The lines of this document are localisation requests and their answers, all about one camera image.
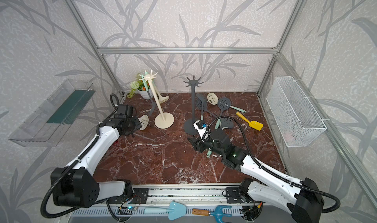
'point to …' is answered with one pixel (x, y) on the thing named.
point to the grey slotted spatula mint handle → (202, 98)
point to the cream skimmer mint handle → (212, 99)
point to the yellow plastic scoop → (253, 124)
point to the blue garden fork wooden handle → (217, 213)
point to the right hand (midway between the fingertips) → (191, 134)
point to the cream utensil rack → (161, 122)
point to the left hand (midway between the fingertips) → (137, 124)
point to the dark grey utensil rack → (189, 126)
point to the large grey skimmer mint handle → (225, 122)
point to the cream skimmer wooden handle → (144, 120)
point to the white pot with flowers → (139, 86)
